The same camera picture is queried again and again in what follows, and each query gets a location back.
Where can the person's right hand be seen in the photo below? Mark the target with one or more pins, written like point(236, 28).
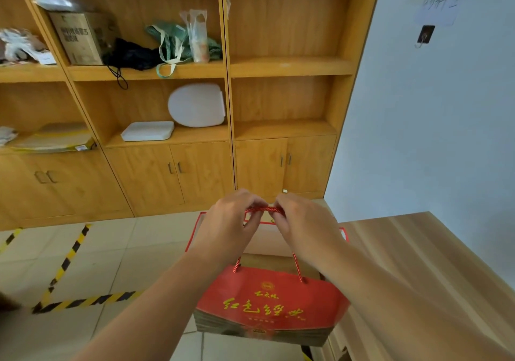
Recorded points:
point(309, 230)

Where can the person's left hand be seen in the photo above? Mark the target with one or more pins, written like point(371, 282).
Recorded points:
point(225, 228)

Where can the person's right thumb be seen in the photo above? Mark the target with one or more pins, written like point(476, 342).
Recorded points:
point(281, 224)

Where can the person's left thumb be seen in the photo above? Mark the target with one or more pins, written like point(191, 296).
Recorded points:
point(253, 222)

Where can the red paper gift bag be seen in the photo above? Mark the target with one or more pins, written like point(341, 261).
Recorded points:
point(269, 304)

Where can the person's left forearm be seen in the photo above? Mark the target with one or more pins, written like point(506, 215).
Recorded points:
point(161, 312)

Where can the person's right forearm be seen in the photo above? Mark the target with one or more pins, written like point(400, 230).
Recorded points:
point(394, 312)

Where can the wooden shelf cabinet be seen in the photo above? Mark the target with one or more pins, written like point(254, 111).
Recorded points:
point(281, 99)

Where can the white toilet seat lid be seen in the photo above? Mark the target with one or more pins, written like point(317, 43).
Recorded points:
point(197, 105)

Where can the white rectangular tray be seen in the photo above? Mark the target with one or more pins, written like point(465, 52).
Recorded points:
point(147, 131)

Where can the yellow black floor tape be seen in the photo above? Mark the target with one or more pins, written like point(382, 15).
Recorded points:
point(64, 262)
point(92, 301)
point(10, 238)

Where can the clear plastic bag with bottle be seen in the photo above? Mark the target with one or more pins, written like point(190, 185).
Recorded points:
point(198, 37)

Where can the green striped tote bag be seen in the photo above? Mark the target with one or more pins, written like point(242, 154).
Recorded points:
point(171, 43)

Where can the black cloth bag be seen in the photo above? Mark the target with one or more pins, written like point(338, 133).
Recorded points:
point(130, 55)

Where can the flat cardboard package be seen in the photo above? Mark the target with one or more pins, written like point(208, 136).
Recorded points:
point(54, 137)

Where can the brown cardboard box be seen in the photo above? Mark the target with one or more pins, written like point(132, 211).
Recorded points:
point(82, 37)

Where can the white crumpled paper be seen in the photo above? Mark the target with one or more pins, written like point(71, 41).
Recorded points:
point(6, 134)

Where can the pile of white plastic bags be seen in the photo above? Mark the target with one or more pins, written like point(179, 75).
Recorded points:
point(22, 47)

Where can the grey plastic bag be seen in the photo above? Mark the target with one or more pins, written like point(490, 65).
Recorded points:
point(58, 2)

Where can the black wall hook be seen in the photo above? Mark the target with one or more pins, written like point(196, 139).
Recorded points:
point(425, 34)

